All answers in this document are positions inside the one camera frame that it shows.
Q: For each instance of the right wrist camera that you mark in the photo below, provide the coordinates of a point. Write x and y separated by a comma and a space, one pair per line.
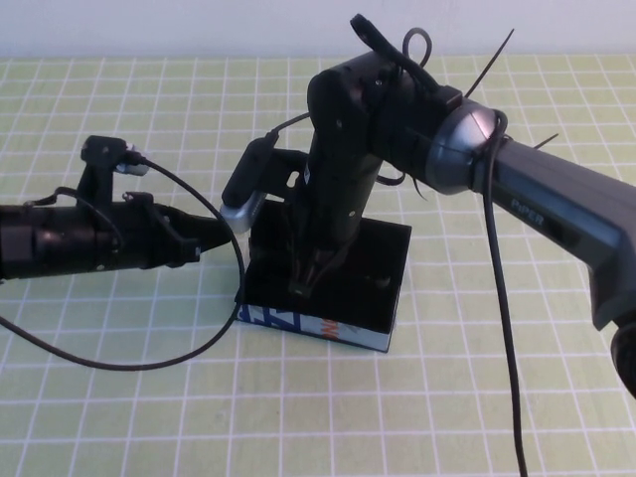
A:
241, 199

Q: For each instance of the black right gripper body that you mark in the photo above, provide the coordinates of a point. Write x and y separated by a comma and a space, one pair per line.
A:
333, 208

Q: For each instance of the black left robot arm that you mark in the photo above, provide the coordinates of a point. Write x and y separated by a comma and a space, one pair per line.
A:
15, 243

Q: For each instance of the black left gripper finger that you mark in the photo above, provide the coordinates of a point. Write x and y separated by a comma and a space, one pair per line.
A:
196, 249
204, 231

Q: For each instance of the black printed glasses case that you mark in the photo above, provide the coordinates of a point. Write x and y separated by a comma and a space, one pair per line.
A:
358, 338

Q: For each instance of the green checked tablecloth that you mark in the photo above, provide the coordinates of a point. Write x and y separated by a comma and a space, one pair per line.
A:
447, 422

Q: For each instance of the short black zip tie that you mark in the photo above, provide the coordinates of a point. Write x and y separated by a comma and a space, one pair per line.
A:
546, 141

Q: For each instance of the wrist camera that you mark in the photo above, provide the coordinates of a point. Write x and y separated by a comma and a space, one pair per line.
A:
102, 147
241, 199

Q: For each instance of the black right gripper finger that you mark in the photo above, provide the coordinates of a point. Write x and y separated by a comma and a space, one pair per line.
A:
330, 263
303, 280

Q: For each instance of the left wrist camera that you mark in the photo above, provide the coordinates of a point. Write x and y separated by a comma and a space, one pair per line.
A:
102, 147

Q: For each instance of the long black zip tie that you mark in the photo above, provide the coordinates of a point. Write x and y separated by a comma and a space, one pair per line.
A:
489, 62

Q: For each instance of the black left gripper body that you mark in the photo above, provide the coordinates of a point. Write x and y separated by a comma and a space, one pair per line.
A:
99, 238

